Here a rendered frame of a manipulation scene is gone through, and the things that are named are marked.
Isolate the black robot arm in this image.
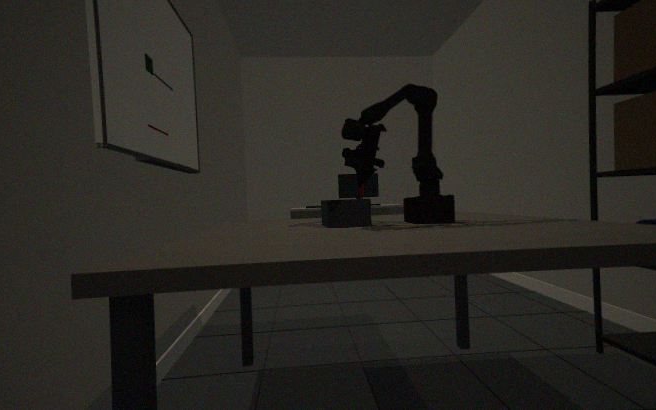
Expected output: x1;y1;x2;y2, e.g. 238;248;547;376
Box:
341;84;444;197

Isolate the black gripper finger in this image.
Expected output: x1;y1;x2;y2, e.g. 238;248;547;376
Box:
364;168;377;185
354;168;370;187

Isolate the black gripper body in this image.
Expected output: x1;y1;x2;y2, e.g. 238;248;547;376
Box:
345;142;384;169

